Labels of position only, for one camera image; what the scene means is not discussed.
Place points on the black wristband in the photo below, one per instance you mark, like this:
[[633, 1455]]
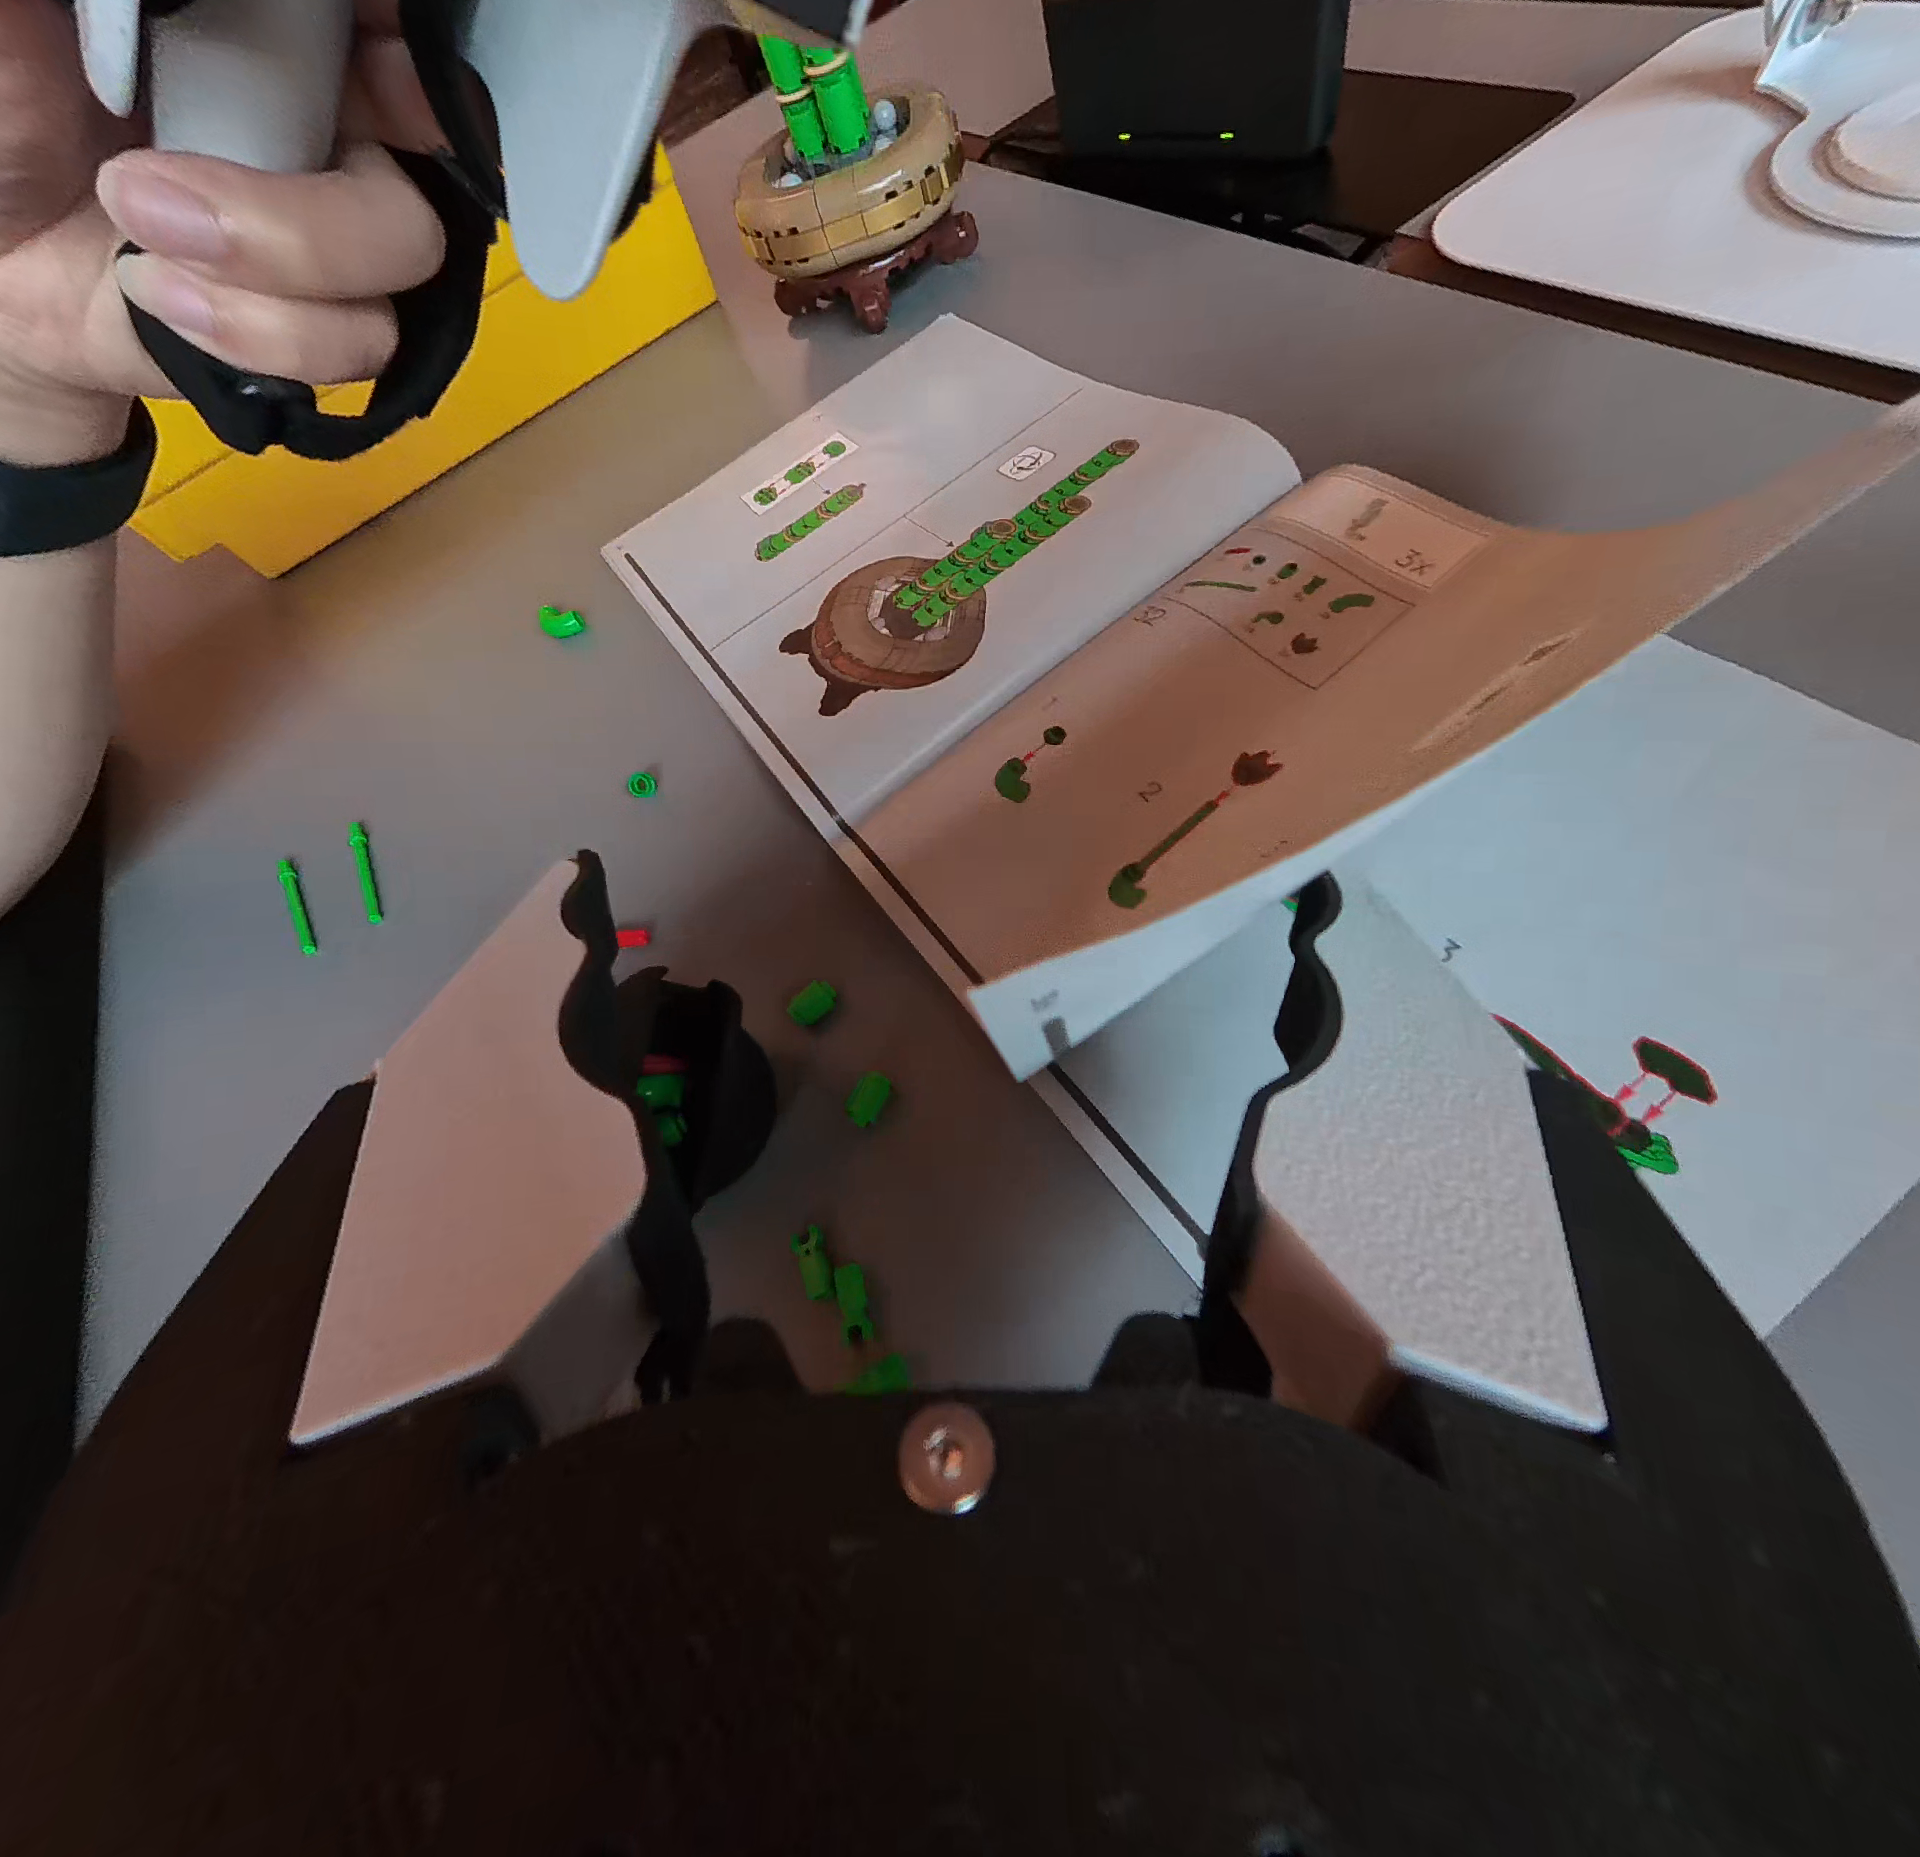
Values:
[[62, 501]]

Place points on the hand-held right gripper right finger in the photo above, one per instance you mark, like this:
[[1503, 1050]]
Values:
[[1425, 1195]]

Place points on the person's left forearm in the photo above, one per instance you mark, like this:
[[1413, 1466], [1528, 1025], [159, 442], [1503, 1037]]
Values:
[[42, 717]]

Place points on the yellow cardboard box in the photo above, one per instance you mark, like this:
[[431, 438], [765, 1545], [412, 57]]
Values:
[[497, 372]]

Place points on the lego bamboo pot model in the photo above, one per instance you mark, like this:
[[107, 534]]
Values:
[[855, 223]]

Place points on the person's left hand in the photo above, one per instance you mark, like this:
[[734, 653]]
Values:
[[255, 240]]

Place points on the green lego elbow piece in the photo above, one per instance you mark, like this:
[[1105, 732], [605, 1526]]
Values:
[[560, 624]]

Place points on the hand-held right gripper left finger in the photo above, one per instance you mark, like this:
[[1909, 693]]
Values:
[[479, 1137]]

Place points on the white stand base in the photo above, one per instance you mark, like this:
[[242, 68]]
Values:
[[1623, 223]]

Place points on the lego instruction booklet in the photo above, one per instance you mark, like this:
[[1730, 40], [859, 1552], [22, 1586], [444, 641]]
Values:
[[1171, 389]]

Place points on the small black cup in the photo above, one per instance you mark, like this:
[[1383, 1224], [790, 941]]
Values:
[[728, 1076]]

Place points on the scattered small green lego pieces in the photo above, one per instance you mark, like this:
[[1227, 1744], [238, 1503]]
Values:
[[812, 1000]]

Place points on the black electronic box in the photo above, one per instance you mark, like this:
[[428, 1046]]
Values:
[[1200, 41]]

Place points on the green lego bar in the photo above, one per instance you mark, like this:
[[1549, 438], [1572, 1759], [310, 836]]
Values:
[[297, 905], [362, 870]]

